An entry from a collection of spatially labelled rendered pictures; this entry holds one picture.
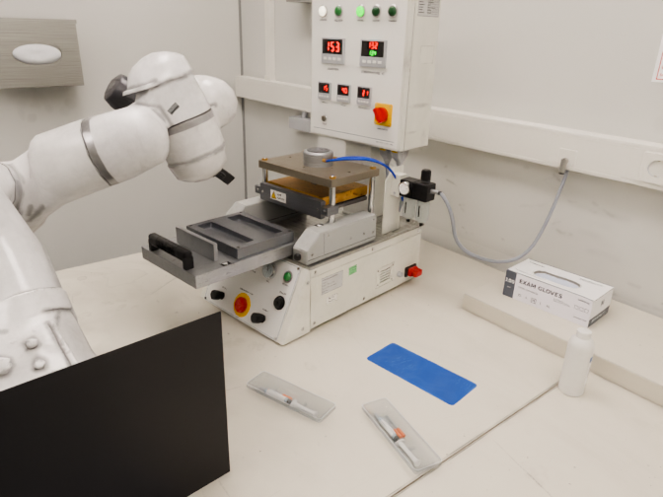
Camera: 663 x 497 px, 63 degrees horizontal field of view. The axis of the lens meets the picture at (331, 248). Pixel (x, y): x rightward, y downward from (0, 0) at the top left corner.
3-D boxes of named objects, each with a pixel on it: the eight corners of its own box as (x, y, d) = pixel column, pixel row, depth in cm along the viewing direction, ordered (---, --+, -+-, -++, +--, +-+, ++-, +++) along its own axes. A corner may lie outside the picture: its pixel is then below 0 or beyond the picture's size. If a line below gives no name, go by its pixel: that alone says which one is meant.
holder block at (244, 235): (242, 220, 140) (241, 210, 139) (293, 241, 127) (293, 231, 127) (186, 235, 129) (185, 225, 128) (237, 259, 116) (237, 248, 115)
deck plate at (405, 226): (335, 198, 176) (335, 195, 176) (424, 225, 155) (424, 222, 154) (220, 231, 145) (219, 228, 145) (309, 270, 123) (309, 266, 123)
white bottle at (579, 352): (565, 398, 110) (580, 337, 105) (552, 384, 115) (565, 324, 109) (588, 396, 111) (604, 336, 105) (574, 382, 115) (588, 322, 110)
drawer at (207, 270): (245, 231, 143) (244, 203, 140) (302, 254, 129) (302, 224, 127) (142, 261, 123) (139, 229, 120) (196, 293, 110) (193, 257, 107)
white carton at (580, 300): (524, 281, 151) (529, 257, 148) (608, 313, 135) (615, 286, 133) (501, 294, 143) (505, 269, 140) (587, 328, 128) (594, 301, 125)
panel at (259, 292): (203, 299, 145) (225, 233, 144) (277, 342, 126) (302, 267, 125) (197, 298, 143) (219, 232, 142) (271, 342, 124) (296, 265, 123)
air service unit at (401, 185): (396, 214, 147) (400, 161, 141) (441, 228, 138) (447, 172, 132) (384, 219, 143) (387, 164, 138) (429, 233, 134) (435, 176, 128)
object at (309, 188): (313, 183, 156) (313, 151, 153) (371, 200, 142) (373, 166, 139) (267, 195, 145) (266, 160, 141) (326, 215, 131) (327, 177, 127)
